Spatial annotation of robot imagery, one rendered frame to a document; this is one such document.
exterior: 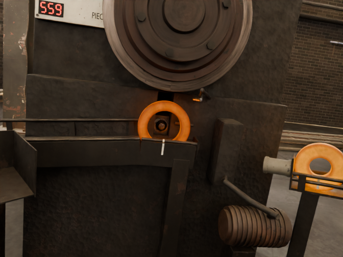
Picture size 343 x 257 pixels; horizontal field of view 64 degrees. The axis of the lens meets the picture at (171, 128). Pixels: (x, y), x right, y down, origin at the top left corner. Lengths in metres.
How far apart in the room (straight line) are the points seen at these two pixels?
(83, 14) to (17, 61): 2.68
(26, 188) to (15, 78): 2.98
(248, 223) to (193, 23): 0.63
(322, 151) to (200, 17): 0.56
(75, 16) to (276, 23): 0.74
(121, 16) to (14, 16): 2.90
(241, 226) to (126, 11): 0.74
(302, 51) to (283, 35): 7.05
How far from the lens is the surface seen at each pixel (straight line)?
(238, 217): 0.94
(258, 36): 1.15
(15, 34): 3.71
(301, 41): 8.22
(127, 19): 0.87
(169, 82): 0.90
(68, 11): 1.07
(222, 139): 0.97
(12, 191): 0.79
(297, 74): 8.19
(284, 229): 1.01
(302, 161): 1.00
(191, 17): 0.83
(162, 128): 1.03
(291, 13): 1.22
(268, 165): 1.01
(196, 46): 0.83
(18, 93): 3.72
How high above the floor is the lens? 0.94
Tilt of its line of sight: 12 degrees down
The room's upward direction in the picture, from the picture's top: 8 degrees clockwise
